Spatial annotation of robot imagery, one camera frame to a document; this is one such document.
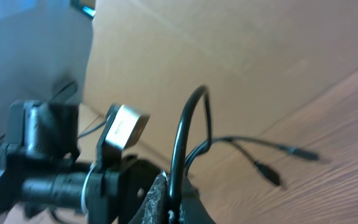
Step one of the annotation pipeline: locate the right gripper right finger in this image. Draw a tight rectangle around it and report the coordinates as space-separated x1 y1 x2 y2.
179 177 216 224

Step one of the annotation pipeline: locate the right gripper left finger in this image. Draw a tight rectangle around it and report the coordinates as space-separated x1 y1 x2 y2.
129 172 169 224

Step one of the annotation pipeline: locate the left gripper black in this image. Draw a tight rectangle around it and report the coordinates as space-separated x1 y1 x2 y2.
87 154 161 223

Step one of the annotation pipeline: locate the black usb cable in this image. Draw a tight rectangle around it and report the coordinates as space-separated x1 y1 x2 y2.
168 84 321 218

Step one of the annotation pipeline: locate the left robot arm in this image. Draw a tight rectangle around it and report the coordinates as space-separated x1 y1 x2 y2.
0 100 161 223

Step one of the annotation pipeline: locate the cardboard board backdrop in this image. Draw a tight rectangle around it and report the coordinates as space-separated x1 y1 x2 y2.
84 0 358 168

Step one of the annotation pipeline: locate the framed monitor blue screen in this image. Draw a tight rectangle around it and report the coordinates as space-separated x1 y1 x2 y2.
70 0 96 19

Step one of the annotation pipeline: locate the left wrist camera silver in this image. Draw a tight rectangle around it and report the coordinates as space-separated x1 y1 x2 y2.
96 104 150 170

